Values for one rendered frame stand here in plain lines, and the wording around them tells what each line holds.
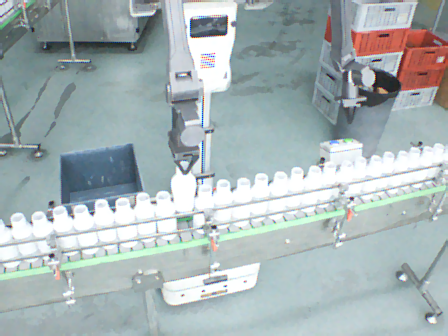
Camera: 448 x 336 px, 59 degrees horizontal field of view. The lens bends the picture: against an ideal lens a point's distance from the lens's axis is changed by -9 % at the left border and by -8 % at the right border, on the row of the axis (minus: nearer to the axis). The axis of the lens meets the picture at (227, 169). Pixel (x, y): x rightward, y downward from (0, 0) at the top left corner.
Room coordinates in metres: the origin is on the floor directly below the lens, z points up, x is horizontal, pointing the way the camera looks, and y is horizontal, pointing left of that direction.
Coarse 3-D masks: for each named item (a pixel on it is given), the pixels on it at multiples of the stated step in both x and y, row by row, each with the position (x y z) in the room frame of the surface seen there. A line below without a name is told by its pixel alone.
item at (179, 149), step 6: (174, 126) 0.86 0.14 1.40; (168, 132) 0.91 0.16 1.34; (174, 132) 0.86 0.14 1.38; (174, 138) 0.86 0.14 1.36; (174, 144) 0.86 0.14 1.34; (180, 144) 0.85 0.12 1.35; (174, 150) 0.83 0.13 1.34; (180, 150) 0.83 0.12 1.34; (186, 150) 0.84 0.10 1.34; (192, 150) 0.84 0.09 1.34; (198, 150) 0.84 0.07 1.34; (180, 156) 0.82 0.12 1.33
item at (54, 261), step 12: (420, 144) 1.30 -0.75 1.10; (444, 168) 1.15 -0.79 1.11; (444, 192) 1.11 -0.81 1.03; (336, 204) 1.00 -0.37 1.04; (348, 204) 0.95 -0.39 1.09; (432, 204) 1.16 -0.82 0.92; (48, 216) 0.78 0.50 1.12; (192, 216) 0.99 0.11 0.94; (204, 216) 0.84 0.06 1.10; (348, 216) 0.94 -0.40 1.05; (432, 216) 1.11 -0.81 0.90; (204, 228) 0.85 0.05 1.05; (216, 228) 0.80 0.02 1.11; (336, 228) 1.00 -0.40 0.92; (48, 240) 0.69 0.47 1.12; (216, 240) 0.78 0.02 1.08; (336, 240) 0.95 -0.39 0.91; (60, 252) 0.70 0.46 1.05; (48, 264) 0.63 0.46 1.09; (60, 264) 0.64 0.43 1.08; (216, 264) 0.80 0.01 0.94; (60, 276) 0.64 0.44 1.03; (72, 276) 0.69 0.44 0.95; (216, 276) 0.79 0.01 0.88; (72, 288) 0.69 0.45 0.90; (72, 300) 0.64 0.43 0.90
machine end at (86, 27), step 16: (80, 0) 4.32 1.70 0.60; (96, 0) 4.33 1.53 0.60; (112, 0) 4.34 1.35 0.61; (128, 0) 4.34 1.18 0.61; (48, 16) 4.31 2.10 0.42; (64, 16) 4.32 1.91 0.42; (80, 16) 4.32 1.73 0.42; (96, 16) 4.33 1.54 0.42; (112, 16) 4.34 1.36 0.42; (128, 16) 4.35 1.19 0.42; (144, 16) 4.80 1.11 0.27; (48, 32) 4.31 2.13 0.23; (64, 32) 4.31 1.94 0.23; (80, 32) 4.32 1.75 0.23; (96, 32) 4.33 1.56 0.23; (112, 32) 4.34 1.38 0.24; (128, 32) 4.34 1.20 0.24; (48, 48) 4.35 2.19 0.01; (128, 48) 4.41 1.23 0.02
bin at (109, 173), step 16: (128, 144) 1.37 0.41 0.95; (64, 160) 1.27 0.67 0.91; (80, 160) 1.29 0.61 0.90; (96, 160) 1.32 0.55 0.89; (112, 160) 1.34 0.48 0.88; (128, 160) 1.36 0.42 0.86; (64, 176) 1.23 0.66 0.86; (80, 176) 1.29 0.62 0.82; (96, 176) 1.31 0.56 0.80; (112, 176) 1.34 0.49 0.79; (128, 176) 1.36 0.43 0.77; (64, 192) 1.13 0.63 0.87; (80, 192) 1.28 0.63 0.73; (96, 192) 1.29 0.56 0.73; (112, 192) 1.29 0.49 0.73; (128, 192) 1.30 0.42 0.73; (144, 192) 1.09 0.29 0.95
